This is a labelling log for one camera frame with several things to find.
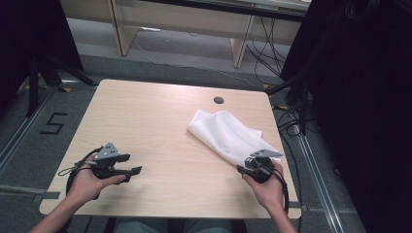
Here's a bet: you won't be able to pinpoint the metal floor rail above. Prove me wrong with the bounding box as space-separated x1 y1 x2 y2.
295 133 345 233
0 86 57 174

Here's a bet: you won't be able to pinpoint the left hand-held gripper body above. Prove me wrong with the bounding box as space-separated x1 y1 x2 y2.
92 142 126 180

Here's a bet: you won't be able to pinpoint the black floor cable bundle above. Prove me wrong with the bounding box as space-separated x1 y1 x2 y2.
271 96 313 233

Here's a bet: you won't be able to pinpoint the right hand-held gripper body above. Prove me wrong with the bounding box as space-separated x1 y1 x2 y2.
245 149 282 184

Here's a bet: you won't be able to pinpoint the person's right hand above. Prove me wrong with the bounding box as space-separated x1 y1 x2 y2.
242 161 286 213

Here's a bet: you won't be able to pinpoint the light wooden desk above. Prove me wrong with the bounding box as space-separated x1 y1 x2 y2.
59 0 312 69

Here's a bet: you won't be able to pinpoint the person's left hand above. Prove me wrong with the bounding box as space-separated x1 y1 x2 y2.
66 153 127 207

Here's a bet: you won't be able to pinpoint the black curtain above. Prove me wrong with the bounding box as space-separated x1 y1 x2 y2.
0 0 85 116
280 0 412 233

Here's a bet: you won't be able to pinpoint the grey floor bar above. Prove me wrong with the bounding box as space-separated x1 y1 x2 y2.
0 183 61 204

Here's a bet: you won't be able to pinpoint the person's legs in jeans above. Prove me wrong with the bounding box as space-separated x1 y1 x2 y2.
113 216 235 233

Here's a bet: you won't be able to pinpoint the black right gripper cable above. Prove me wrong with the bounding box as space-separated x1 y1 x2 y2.
246 157 291 215

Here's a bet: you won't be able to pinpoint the white cloth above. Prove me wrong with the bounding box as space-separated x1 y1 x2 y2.
187 109 282 167

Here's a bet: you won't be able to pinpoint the black metal stand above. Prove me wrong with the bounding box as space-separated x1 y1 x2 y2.
25 52 98 118
265 74 309 136

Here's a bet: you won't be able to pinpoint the hanging black cable bundle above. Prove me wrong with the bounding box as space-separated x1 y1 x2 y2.
245 16 290 85

